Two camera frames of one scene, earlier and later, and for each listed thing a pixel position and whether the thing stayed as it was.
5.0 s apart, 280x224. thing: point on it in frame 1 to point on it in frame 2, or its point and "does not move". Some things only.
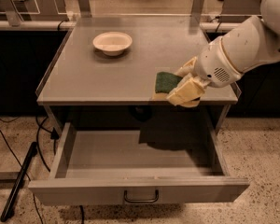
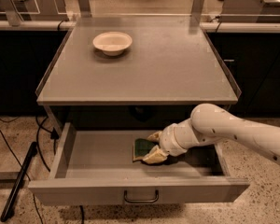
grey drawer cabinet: [100, 76] does not move
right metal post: [199, 1] does not move
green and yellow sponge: [164, 83] to [141, 147]
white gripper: [213, 65] to [167, 138]
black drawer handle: [141, 201] does not move
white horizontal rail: [63, 24] does not move
